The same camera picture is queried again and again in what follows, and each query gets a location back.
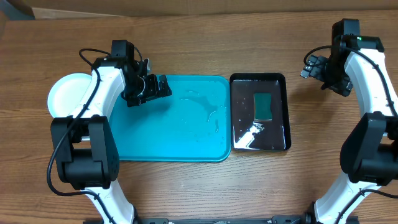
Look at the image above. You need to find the light blue round plate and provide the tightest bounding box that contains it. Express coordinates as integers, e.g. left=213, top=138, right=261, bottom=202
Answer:
left=47, top=73, right=91, bottom=118

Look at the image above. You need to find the green dish sponge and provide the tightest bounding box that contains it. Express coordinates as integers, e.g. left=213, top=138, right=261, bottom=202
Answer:
left=254, top=93, right=272, bottom=121

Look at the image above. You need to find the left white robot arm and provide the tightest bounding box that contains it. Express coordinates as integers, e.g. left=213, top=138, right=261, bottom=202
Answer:
left=46, top=55, right=172, bottom=223

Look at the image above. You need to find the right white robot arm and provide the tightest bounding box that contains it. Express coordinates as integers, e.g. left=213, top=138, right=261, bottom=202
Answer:
left=299, top=34, right=397, bottom=223

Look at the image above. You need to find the teal plastic serving tray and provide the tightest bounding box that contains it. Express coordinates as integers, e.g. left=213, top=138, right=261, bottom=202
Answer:
left=109, top=75, right=231, bottom=162

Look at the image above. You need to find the black rectangular water tray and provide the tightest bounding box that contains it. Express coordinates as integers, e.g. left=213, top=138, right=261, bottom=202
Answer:
left=229, top=73, right=292, bottom=151

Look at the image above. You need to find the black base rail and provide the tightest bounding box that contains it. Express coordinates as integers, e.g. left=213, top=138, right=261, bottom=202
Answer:
left=83, top=215, right=360, bottom=224

